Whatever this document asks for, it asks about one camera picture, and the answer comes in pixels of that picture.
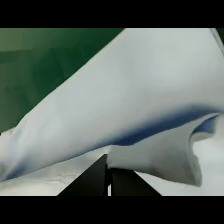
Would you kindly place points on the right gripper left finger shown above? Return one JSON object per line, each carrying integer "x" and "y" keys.
{"x": 92, "y": 181}

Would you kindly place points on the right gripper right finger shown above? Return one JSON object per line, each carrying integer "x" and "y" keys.
{"x": 130, "y": 185}

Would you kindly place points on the white garment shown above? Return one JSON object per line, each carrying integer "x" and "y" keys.
{"x": 133, "y": 100}

